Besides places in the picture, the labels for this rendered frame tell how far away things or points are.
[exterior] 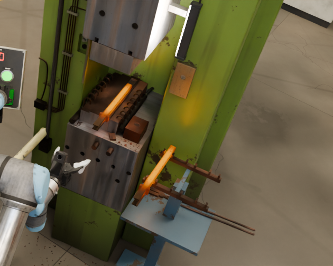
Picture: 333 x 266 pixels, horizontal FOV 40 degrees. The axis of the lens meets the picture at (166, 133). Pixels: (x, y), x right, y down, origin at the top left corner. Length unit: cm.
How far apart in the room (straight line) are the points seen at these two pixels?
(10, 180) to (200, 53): 101
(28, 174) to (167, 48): 126
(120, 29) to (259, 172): 220
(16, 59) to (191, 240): 117
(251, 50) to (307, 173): 186
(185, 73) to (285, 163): 215
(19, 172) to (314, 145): 338
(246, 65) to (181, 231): 95
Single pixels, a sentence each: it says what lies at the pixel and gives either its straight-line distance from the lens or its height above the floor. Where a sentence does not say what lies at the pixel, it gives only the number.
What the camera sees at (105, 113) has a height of 101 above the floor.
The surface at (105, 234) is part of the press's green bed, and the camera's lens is 268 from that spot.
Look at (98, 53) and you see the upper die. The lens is 205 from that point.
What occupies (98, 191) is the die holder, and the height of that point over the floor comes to 55.
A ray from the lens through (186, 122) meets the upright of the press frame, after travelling 223.
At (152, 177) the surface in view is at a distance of 200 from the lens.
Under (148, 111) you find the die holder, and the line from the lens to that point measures 245.
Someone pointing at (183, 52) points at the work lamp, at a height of 142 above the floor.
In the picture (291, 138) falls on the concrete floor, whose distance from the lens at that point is 440.
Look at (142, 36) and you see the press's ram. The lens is 193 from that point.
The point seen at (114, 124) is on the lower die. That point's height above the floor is 97.
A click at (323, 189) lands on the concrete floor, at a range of 403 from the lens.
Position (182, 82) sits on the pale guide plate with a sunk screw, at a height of 126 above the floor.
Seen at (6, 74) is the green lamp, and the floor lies 110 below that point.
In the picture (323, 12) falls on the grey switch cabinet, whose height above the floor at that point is 19.
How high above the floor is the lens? 235
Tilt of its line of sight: 38 degrees down
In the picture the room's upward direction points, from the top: 18 degrees clockwise
